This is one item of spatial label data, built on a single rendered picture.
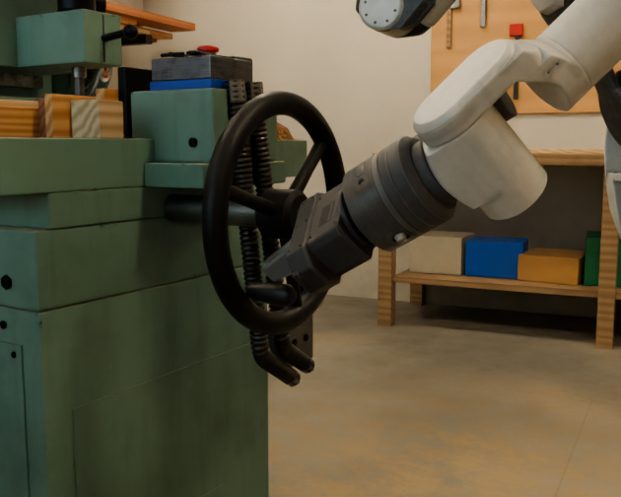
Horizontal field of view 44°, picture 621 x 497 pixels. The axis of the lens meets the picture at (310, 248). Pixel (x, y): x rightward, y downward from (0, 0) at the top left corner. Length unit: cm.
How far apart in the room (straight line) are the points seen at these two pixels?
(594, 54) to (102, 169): 55
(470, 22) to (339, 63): 78
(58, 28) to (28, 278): 38
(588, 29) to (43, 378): 66
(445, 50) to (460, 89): 366
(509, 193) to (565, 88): 10
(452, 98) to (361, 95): 382
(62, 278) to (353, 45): 373
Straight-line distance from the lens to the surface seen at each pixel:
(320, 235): 73
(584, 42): 70
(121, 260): 97
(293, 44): 468
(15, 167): 87
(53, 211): 90
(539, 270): 378
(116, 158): 96
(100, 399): 98
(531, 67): 68
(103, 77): 129
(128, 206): 98
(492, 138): 67
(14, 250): 91
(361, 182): 71
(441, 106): 67
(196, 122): 96
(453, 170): 68
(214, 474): 119
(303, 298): 98
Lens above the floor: 89
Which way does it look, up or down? 8 degrees down
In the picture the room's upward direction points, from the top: straight up
